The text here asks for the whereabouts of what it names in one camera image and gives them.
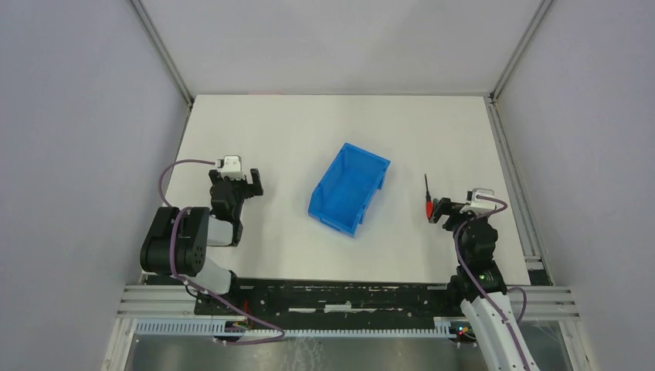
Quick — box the red handled screwdriver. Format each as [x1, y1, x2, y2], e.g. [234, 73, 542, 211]
[424, 174, 433, 221]

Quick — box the blue plastic bin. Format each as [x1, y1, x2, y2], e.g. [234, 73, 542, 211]
[307, 143, 391, 238]

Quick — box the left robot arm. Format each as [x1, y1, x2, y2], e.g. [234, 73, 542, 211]
[140, 168, 263, 295]

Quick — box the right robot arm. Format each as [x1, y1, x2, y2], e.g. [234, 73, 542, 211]
[426, 189, 538, 370]

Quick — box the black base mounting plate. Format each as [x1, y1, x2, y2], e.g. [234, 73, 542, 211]
[225, 277, 481, 331]

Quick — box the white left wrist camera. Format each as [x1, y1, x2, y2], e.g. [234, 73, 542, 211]
[216, 155, 246, 180]

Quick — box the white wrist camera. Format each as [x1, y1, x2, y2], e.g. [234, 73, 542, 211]
[462, 188, 497, 215]
[216, 155, 246, 180]

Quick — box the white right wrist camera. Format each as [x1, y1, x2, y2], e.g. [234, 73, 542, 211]
[462, 188, 497, 215]

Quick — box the white slotted cable duct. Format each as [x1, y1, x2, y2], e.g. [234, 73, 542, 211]
[134, 318, 456, 340]

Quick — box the aluminium frame rail front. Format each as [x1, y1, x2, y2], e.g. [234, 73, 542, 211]
[117, 285, 581, 322]

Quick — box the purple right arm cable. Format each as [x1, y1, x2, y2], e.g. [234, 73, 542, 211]
[453, 194, 533, 371]

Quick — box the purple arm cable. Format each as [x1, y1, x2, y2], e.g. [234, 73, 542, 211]
[453, 194, 533, 371]
[158, 158, 287, 346]

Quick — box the aluminium frame post left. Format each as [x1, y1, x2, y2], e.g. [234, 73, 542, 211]
[127, 0, 195, 109]

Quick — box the aluminium frame post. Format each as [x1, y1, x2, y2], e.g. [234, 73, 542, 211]
[127, 0, 195, 109]
[489, 0, 555, 101]

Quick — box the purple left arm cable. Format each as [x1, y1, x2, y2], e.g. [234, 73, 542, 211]
[158, 158, 287, 346]

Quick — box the aluminium frame post right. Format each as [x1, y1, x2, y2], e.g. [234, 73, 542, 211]
[489, 0, 555, 101]

